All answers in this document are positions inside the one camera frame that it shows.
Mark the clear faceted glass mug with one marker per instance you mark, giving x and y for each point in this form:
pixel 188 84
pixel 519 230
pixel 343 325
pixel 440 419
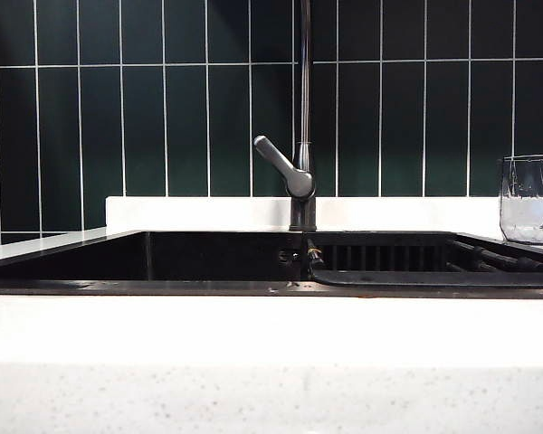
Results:
pixel 531 203

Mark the chrome sink faucet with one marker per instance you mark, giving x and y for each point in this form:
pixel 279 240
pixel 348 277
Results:
pixel 304 210

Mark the black granite sink basin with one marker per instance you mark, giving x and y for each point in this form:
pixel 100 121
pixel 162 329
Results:
pixel 208 260

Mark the black sink drain basket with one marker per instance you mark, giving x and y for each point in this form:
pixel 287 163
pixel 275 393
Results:
pixel 434 278

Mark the white countertop backsplash ledge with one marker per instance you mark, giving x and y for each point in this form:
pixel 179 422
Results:
pixel 199 213

